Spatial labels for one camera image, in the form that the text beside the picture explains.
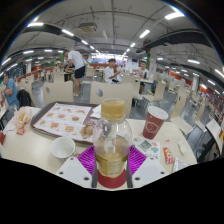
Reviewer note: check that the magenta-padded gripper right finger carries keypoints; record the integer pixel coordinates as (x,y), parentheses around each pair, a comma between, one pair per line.
(148,170)

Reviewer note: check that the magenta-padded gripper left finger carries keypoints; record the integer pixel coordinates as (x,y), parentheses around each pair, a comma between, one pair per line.
(74,170)

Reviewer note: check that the clear bottle with yellow drink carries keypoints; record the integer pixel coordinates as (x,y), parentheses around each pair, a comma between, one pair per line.
(112,140)

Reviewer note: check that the colourful printed paper sheet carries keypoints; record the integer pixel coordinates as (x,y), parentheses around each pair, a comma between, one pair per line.
(148,146)

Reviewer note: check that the white patterned mug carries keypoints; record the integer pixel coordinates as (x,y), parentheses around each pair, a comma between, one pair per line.
(63,148)

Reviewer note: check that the small red sauce packet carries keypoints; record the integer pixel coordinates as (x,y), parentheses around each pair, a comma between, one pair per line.
(168,155)

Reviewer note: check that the flat round red coaster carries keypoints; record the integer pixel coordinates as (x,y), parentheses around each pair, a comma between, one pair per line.
(111,182)

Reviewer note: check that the small white packet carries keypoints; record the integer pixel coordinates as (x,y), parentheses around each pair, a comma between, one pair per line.
(181,147)

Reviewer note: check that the red paper cup with lid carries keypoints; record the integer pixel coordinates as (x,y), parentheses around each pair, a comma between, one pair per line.
(154,123)

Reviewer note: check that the brown food tray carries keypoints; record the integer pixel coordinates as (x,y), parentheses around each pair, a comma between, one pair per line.
(61,121)

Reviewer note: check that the crumpled white napkin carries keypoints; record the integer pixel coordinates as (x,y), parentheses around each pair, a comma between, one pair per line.
(96,111)

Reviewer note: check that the orange and white food wrapper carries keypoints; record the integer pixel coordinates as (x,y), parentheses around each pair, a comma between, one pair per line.
(21,118)

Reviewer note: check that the neighbouring beige table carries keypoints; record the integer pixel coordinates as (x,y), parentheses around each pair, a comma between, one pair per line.
(215,130)

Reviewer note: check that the white paper sheet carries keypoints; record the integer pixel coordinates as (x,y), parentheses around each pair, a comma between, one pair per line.
(8,126)

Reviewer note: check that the small red box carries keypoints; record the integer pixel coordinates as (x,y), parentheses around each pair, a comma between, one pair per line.
(1,137)

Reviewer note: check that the group of beige chairs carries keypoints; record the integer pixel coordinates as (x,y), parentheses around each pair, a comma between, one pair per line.
(196,100)

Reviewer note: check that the black backpack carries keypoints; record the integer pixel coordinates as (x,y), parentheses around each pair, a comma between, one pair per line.
(23,97)

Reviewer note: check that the ceiling air conditioner unit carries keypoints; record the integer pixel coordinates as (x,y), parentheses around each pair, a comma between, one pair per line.
(87,26)

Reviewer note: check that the group of ceiling lights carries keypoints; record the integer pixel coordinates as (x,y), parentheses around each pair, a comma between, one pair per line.
(174,15)

